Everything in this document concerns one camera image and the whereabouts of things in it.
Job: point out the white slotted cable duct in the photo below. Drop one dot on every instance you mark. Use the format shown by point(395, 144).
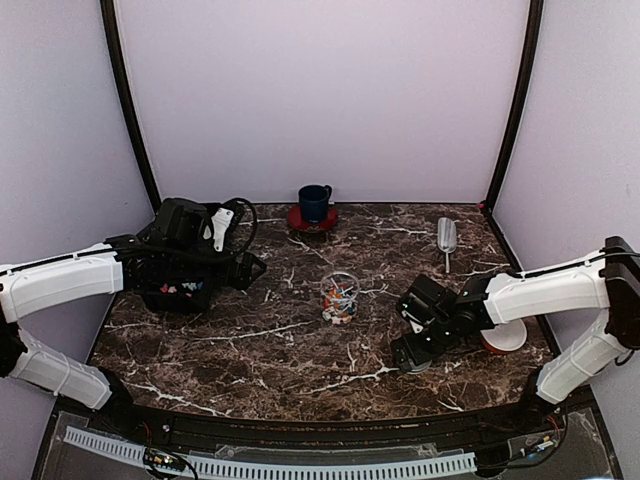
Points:
point(255, 463)

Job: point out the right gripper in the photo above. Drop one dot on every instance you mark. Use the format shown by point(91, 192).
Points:
point(419, 355)

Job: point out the round metal lid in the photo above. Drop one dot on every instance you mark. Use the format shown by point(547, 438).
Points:
point(413, 369)

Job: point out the clear plastic cup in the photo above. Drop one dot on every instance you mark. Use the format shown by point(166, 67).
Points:
point(339, 291)

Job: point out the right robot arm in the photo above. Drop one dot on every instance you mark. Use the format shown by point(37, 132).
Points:
point(606, 280)

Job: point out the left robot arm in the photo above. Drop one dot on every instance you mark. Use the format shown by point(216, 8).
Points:
point(174, 264)

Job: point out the black front rail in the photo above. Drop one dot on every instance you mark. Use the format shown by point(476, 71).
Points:
point(468, 429)

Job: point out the dark blue mug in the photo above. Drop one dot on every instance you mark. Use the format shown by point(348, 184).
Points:
point(313, 202)

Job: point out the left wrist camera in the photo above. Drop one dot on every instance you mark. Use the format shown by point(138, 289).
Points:
point(219, 226)

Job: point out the orange white bowl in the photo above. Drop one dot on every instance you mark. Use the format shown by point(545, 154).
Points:
point(505, 338)

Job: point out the black frame post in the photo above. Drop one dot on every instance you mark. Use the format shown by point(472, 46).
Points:
point(128, 109)
point(525, 70)

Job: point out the right black frame post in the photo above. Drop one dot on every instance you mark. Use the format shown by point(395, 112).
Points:
point(525, 70)

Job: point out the metal scoop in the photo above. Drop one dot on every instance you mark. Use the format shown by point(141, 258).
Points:
point(446, 239)

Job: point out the left black frame post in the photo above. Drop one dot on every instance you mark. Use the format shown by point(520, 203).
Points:
point(128, 109)

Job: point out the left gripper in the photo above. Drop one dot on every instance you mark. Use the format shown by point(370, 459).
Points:
point(242, 279)

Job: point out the black three-compartment candy bin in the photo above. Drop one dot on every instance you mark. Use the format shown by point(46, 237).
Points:
point(182, 298)

